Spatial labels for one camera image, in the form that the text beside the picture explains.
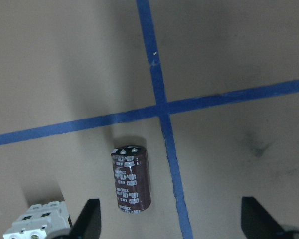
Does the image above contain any brown cylindrical capacitor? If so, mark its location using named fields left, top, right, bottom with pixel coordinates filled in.
left=111, top=145, right=151, bottom=214

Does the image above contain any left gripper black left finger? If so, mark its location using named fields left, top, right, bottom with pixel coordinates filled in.
left=69, top=199, right=101, bottom=239

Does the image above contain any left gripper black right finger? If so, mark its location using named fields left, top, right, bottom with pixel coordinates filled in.
left=241, top=197, right=290, bottom=239

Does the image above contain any white red circuit breaker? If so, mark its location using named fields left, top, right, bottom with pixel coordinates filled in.
left=2, top=201, right=71, bottom=239

